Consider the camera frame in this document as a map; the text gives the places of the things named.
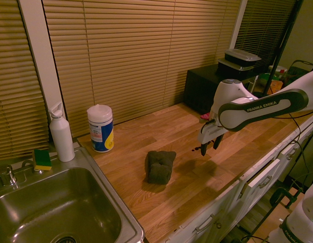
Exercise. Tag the large black lidded container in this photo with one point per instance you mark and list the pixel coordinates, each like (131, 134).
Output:
(229, 69)

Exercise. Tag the pink small item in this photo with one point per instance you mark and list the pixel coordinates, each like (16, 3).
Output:
(205, 116)

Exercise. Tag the green yellow sponge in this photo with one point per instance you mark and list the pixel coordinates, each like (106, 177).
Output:
(42, 159)

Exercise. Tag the wide white window post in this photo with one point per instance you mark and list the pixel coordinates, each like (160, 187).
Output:
(42, 58)

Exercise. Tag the thin white window post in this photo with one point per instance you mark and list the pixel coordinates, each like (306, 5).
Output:
(237, 25)

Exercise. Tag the orange box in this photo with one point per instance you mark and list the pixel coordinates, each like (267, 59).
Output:
(276, 86)

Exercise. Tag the narrow tan window blind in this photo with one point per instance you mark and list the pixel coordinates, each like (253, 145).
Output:
(14, 101)

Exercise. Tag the round metal cabinet knob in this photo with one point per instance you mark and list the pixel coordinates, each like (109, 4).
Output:
(218, 225)

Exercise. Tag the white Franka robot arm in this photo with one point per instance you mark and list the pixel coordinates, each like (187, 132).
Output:
(257, 106)

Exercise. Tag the white drawer front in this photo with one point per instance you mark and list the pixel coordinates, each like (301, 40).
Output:
(263, 177)
(291, 154)

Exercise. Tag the white water bottle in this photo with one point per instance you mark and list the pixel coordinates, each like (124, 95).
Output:
(62, 136)

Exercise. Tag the disinfecting wipes canister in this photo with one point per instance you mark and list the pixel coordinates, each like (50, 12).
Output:
(100, 131)

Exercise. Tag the white cabinet front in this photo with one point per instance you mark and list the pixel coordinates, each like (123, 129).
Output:
(209, 217)

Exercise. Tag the dark shaded window blind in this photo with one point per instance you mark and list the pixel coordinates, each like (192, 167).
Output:
(260, 30)

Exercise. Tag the black box appliance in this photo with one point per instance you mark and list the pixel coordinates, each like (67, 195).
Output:
(199, 88)

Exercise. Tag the dark cloth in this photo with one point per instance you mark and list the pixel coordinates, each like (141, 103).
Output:
(159, 165)

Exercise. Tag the small black lidded container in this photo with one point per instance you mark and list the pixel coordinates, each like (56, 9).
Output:
(241, 56)

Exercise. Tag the black clamp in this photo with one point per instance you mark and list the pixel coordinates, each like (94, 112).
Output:
(285, 196)

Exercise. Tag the stainless steel sink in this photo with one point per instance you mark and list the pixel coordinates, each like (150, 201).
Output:
(57, 202)

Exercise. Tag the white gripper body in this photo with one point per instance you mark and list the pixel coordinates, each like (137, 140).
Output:
(209, 131)

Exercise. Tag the wide tan window blind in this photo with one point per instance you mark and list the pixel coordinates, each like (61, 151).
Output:
(136, 55)

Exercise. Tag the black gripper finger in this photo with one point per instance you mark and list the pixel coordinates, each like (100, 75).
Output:
(204, 150)
(217, 141)

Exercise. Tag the black stand pole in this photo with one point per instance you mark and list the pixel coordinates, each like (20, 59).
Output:
(285, 40)

